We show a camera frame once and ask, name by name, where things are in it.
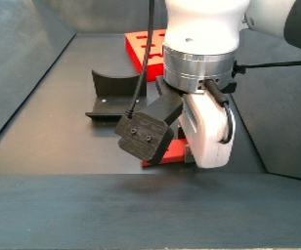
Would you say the red double-square peg block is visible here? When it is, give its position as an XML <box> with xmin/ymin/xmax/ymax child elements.
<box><xmin>158</xmin><ymin>139</ymin><xmax>188</xmax><ymax>164</ymax></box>

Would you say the black camera cable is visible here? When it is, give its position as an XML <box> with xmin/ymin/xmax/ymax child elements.
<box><xmin>125</xmin><ymin>0</ymin><xmax>157</xmax><ymax>119</ymax></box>

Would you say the black curved holder stand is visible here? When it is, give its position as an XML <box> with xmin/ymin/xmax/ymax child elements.
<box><xmin>86</xmin><ymin>71</ymin><xmax>140</xmax><ymax>120</ymax></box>

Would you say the red shape-sorting board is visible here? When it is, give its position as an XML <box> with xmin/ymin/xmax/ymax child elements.
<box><xmin>124</xmin><ymin>28</ymin><xmax>168</xmax><ymax>82</ymax></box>

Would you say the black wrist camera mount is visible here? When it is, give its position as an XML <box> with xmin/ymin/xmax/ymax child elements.
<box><xmin>116</xmin><ymin>78</ymin><xmax>236</xmax><ymax>164</ymax></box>

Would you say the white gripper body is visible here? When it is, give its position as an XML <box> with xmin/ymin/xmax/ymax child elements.
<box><xmin>180</xmin><ymin>92</ymin><xmax>234</xmax><ymax>168</ymax></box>

